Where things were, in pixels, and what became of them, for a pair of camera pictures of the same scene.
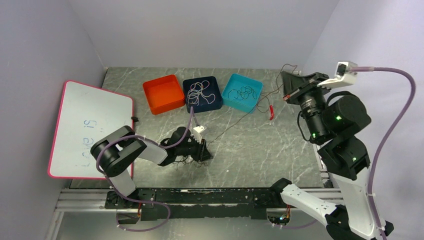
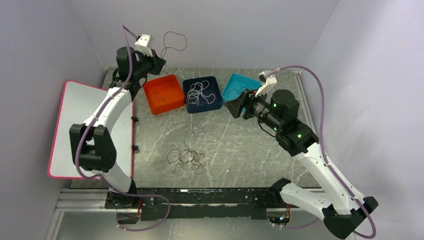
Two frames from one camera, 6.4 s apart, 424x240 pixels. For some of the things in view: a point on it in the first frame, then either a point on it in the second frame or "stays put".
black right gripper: (295, 85) → (247, 100)
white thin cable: (196, 90) stays put
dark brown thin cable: (263, 104) → (170, 47)
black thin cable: (241, 94) stays put
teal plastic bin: (242, 93) stays put
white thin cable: (195, 92) stays put
